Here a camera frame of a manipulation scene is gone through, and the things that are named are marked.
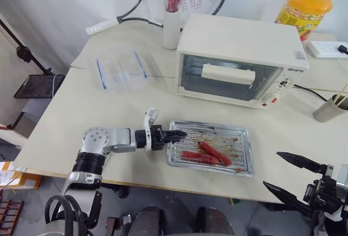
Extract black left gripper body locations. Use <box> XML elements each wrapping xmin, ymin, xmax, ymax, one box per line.
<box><xmin>150</xmin><ymin>124</ymin><xmax>167</xmax><ymax>152</ymax></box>

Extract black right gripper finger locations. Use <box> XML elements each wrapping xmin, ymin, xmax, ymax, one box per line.
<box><xmin>262</xmin><ymin>181</ymin><xmax>311</xmax><ymax>214</ymax></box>
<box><xmin>276</xmin><ymin>151</ymin><xmax>327</xmax><ymax>174</ymax></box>

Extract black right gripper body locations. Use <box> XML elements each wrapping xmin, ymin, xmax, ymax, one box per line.
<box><xmin>303</xmin><ymin>174</ymin><xmax>343</xmax><ymax>215</ymax></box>

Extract silver metal baking tray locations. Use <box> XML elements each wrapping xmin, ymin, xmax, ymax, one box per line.
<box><xmin>166</xmin><ymin>119</ymin><xmax>256</xmax><ymax>178</ymax></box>

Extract short red sausage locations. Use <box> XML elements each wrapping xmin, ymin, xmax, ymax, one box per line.
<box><xmin>180</xmin><ymin>150</ymin><xmax>221</xmax><ymax>165</ymax></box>

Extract long red sausage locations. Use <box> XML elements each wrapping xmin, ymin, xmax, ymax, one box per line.
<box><xmin>199</xmin><ymin>141</ymin><xmax>233</xmax><ymax>166</ymax></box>

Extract cream white toaster oven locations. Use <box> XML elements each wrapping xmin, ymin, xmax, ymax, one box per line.
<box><xmin>175</xmin><ymin>13</ymin><xmax>311</xmax><ymax>110</ymax></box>

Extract metal chopstick cup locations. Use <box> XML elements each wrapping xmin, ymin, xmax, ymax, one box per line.
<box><xmin>313</xmin><ymin>94</ymin><xmax>348</xmax><ymax>123</ymax></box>

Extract wooden chopstick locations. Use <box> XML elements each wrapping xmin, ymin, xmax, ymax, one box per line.
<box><xmin>308</xmin><ymin>88</ymin><xmax>348</xmax><ymax>94</ymax></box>
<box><xmin>334</xmin><ymin>83</ymin><xmax>348</xmax><ymax>103</ymax></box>

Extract clear plastic container blue clips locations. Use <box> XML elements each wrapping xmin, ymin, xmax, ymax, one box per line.
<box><xmin>95</xmin><ymin>50</ymin><xmax>163</xmax><ymax>94</ymax></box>

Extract dark rounded shape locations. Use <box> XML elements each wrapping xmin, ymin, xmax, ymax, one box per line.
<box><xmin>195</xmin><ymin>206</ymin><xmax>235</xmax><ymax>236</ymax></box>
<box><xmin>127</xmin><ymin>205</ymin><xmax>167</xmax><ymax>236</ymax></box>

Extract white cylindrical vase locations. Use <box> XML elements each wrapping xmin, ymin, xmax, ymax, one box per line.
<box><xmin>162</xmin><ymin>9</ymin><xmax>182</xmax><ymax>50</ymax></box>

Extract white power strip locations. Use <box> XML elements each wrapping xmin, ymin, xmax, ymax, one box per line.
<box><xmin>307</xmin><ymin>40</ymin><xmax>348</xmax><ymax>59</ymax></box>

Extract black racket white grip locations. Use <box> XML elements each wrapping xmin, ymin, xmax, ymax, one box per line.
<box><xmin>85</xmin><ymin>0</ymin><xmax>229</xmax><ymax>37</ymax></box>

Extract black stand plate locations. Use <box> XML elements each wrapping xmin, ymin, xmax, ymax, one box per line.
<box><xmin>13</xmin><ymin>73</ymin><xmax>66</xmax><ymax>100</ymax></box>

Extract yellow jar orange lid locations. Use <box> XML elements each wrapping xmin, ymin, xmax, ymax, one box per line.
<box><xmin>274</xmin><ymin>0</ymin><xmax>334</xmax><ymax>42</ymax></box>

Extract black stand pole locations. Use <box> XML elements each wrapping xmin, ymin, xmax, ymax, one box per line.
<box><xmin>0</xmin><ymin>18</ymin><xmax>53</xmax><ymax>76</ymax></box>

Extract red slatted rack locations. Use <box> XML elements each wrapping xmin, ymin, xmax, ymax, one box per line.
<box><xmin>0</xmin><ymin>200</ymin><xmax>24</xmax><ymax>236</ymax></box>

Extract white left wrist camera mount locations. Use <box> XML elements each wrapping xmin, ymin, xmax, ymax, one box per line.
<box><xmin>142</xmin><ymin>107</ymin><xmax>159</xmax><ymax>153</ymax></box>

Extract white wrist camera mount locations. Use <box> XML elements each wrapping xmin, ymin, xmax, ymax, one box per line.
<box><xmin>325</xmin><ymin>163</ymin><xmax>348</xmax><ymax>194</ymax></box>
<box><xmin>142</xmin><ymin>107</ymin><xmax>159</xmax><ymax>153</ymax></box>

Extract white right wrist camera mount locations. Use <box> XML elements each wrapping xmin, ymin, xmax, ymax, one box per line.
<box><xmin>325</xmin><ymin>163</ymin><xmax>348</xmax><ymax>194</ymax></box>

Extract black oven power cable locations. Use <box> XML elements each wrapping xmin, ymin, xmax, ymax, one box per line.
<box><xmin>293</xmin><ymin>83</ymin><xmax>328</xmax><ymax>102</ymax></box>

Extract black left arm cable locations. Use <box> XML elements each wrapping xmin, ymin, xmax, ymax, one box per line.
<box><xmin>45</xmin><ymin>194</ymin><xmax>91</xmax><ymax>236</ymax></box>

